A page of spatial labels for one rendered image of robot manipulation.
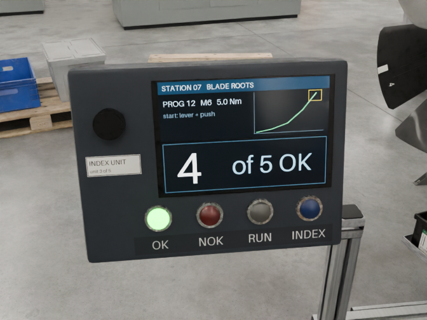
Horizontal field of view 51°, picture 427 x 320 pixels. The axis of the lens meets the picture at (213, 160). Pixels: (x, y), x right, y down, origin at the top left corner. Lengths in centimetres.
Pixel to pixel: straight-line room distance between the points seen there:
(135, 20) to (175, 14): 54
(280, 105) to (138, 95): 13
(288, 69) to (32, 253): 196
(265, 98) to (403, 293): 172
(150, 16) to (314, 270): 486
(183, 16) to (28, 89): 342
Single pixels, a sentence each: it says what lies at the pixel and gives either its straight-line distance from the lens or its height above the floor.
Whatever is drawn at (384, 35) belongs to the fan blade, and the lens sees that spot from 133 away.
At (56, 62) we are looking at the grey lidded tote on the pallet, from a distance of 341.
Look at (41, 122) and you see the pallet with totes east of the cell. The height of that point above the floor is 7.
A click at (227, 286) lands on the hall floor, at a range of 196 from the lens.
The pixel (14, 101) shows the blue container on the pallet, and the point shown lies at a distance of 349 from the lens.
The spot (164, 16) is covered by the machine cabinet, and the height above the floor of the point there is 14.
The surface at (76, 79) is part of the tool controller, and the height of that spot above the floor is 125.
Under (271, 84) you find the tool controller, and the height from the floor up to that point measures 124.
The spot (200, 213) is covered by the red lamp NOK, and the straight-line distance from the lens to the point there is 44.
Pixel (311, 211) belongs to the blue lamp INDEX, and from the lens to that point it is 46.
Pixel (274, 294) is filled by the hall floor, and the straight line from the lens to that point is 195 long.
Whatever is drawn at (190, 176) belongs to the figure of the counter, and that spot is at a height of 115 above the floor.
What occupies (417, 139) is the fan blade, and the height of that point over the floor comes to 97.
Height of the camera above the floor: 138
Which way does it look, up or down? 29 degrees down
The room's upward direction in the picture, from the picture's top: straight up
